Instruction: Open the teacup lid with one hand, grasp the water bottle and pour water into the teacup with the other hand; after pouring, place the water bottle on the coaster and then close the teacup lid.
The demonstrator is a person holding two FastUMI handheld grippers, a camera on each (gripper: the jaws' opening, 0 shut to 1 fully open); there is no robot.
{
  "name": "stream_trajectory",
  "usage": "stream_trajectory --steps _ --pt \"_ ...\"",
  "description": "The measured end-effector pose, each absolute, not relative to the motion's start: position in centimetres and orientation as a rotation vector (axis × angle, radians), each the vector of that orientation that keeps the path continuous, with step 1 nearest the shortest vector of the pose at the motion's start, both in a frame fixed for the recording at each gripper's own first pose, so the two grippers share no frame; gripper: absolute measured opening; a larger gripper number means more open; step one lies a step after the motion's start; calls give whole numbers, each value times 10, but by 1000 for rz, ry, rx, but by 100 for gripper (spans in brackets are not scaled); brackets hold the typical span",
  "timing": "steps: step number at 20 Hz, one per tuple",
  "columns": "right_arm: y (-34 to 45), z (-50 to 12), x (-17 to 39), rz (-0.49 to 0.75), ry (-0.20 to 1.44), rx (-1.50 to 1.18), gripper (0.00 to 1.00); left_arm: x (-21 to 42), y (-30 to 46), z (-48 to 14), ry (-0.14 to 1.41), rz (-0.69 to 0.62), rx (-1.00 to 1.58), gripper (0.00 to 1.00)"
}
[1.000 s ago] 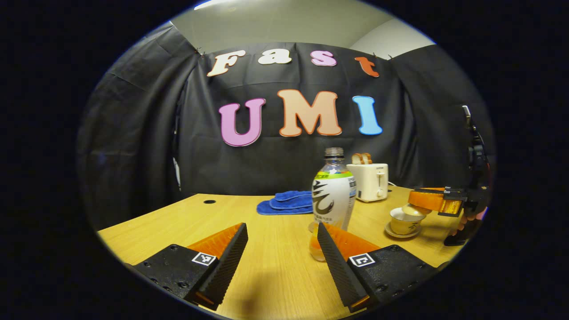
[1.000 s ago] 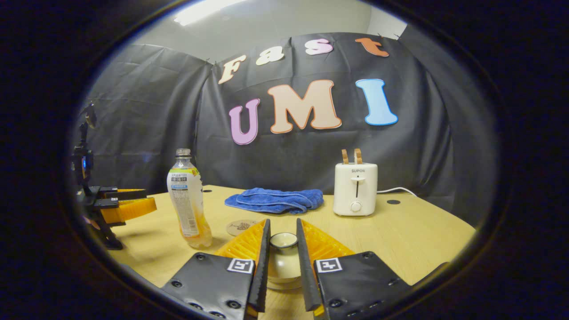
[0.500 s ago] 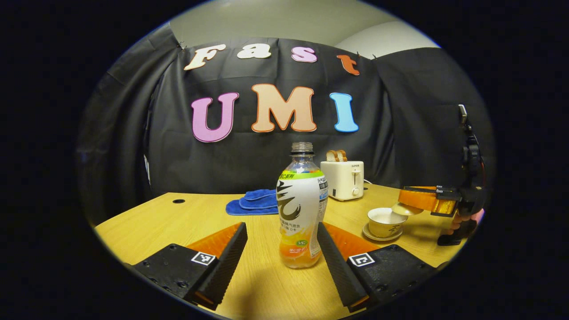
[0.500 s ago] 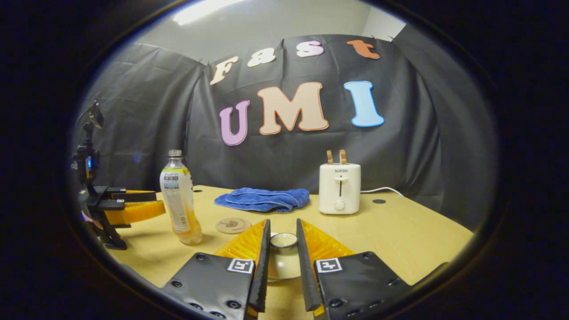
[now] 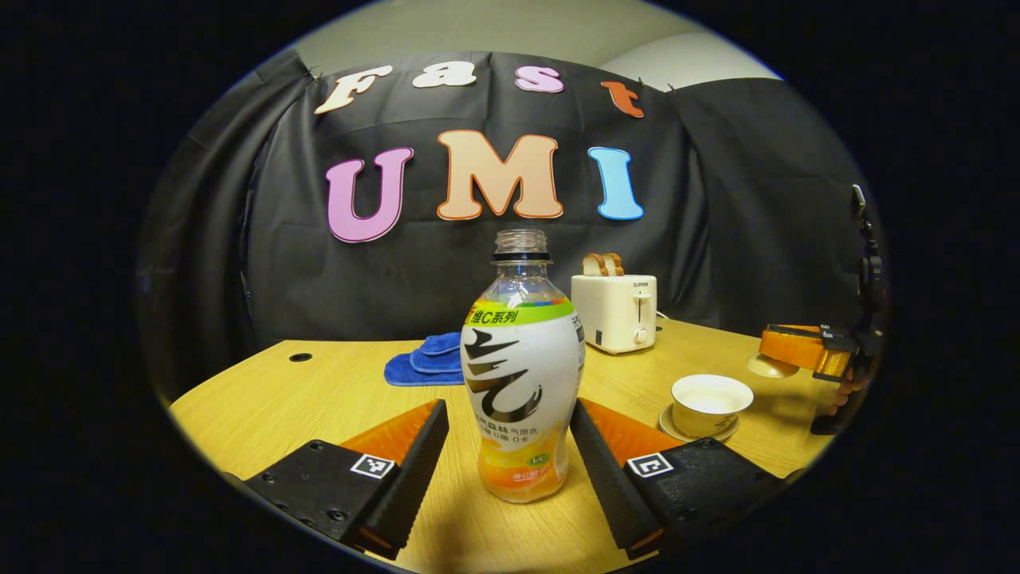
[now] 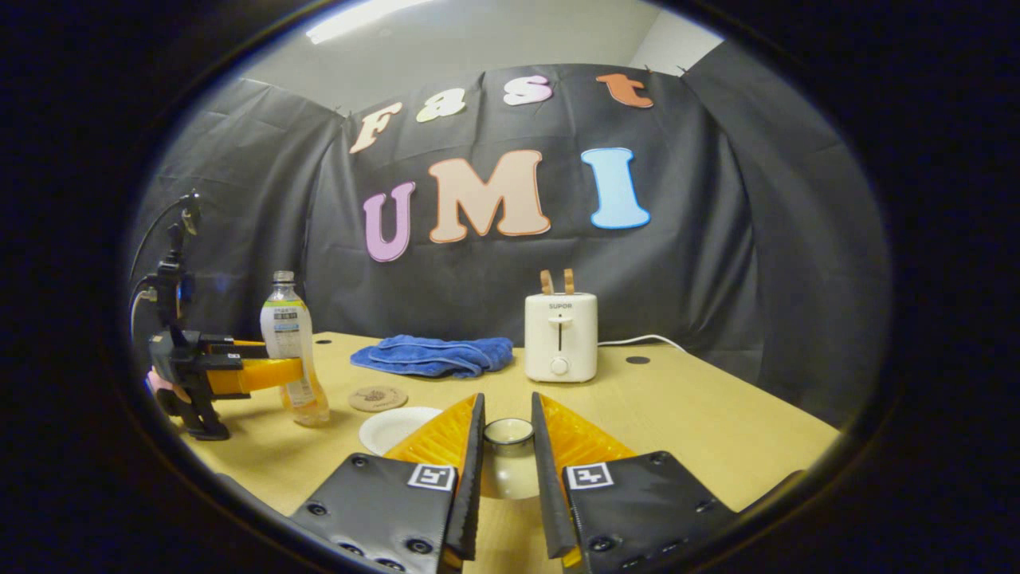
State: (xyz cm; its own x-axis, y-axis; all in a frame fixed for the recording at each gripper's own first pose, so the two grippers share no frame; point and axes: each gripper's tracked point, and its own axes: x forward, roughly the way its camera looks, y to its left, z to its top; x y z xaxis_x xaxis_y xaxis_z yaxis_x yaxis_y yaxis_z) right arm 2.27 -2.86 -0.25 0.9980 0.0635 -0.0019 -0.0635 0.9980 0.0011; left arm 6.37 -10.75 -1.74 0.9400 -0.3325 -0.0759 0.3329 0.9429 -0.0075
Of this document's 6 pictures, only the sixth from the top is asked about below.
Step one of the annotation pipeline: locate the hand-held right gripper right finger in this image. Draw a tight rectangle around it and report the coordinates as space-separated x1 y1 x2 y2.
532 391 738 573

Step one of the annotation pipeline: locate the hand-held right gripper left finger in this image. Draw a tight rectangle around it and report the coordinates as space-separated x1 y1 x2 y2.
288 392 487 574

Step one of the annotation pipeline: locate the plastic water bottle white label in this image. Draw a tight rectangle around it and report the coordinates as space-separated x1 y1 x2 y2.
260 271 331 427

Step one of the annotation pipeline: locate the cream ceramic teacup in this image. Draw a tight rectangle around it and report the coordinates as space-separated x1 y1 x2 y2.
359 407 444 457

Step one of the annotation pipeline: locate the round cork coaster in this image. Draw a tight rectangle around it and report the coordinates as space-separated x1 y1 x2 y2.
348 386 409 413

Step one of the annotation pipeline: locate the blue towel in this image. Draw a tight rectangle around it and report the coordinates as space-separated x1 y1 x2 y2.
349 335 515 379

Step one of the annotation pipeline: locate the cream toaster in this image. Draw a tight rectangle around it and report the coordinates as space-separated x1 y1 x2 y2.
524 292 598 383

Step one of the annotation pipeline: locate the black backdrop cloth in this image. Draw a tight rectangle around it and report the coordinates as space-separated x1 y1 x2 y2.
127 40 892 427

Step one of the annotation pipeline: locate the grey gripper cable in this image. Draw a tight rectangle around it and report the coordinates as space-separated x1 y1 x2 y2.
129 195 192 337

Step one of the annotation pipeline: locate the white toaster cable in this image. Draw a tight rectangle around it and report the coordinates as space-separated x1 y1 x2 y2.
598 334 688 353

